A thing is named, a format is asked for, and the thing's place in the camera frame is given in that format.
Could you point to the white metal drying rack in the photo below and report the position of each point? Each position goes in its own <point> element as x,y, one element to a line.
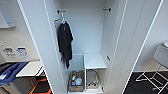
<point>153,78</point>

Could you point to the small dark door hinge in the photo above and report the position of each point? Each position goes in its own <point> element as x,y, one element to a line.
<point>108,57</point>

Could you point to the white wall sign blue header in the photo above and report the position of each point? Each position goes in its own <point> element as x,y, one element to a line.
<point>22,52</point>

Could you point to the grey storage bin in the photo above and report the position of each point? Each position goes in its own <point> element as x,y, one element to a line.
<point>93,80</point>

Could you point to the white clothes hanger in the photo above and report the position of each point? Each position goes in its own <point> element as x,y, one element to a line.
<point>62,18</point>

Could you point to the white inner box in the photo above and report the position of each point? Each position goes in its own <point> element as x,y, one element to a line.
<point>95,61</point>

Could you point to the black wardrobe hook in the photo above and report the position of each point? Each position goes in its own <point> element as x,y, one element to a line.
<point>59,11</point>
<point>107,9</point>

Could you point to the white round container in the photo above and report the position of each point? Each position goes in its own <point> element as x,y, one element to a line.
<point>78,81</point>

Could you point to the black t-shirt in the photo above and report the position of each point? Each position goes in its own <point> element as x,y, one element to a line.
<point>65,40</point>

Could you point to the white sticker with orange stripe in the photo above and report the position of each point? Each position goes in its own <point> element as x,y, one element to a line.
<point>56,20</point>

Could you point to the white wardrobe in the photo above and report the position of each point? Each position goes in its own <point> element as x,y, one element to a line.
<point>86,30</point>

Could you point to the grey wall shelf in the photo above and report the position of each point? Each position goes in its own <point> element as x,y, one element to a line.
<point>5,20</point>

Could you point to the white table with orange legs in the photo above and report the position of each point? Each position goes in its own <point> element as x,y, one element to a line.
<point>31,69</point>

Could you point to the grey storage basket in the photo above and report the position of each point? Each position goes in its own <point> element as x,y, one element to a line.
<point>70,81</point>

